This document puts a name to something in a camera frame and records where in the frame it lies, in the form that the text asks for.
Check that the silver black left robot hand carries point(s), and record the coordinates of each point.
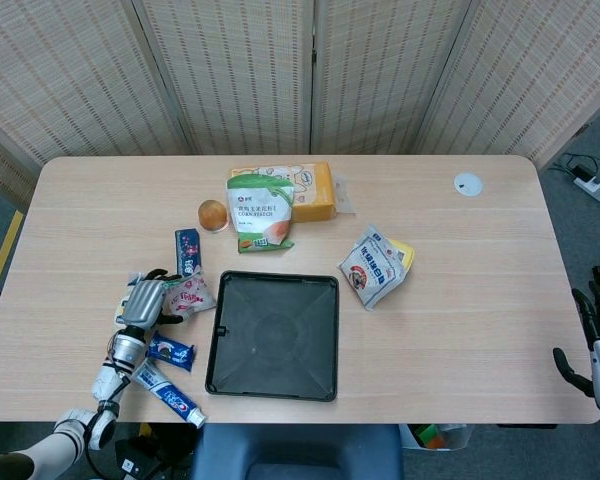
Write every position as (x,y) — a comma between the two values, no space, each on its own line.
(142,302)

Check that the pink white snack bag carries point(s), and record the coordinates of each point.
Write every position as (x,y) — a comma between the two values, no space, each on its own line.
(192,297)

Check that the blue cookie packet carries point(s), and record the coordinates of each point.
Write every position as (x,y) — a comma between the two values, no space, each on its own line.
(172,352)

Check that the black plastic tray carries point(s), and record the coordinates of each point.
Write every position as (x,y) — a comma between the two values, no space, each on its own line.
(275,340)

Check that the dark blue carton box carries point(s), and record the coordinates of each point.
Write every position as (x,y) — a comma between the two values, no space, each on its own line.
(187,250)

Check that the blue white toothpaste tube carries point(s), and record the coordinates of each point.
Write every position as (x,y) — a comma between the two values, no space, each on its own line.
(170,397)

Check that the orange jelly cup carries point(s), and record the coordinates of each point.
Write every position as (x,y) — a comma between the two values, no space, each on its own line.
(212,215)

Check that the green white corn starch bag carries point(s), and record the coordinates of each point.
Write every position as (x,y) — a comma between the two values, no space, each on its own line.
(260,210)

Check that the black device under table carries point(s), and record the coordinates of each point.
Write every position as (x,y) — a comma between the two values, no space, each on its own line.
(140,452)

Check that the white power strip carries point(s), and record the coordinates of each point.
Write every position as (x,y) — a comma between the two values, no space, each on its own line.
(597,187)

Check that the box with colourful items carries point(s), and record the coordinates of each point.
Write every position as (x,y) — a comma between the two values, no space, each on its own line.
(432,436)

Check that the orange wrapped cheese block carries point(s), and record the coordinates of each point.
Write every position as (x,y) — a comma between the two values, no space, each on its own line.
(315,200)

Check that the blue chair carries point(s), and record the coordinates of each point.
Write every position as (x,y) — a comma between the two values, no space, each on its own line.
(295,450)

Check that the white round table grommet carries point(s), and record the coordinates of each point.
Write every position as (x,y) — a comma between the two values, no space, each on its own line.
(468,184)

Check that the white castor sugar bag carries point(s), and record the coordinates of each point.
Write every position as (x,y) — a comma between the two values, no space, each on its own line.
(370,275)

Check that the beige woven folding screen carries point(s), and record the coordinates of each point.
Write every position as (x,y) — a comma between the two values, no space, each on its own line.
(230,75)

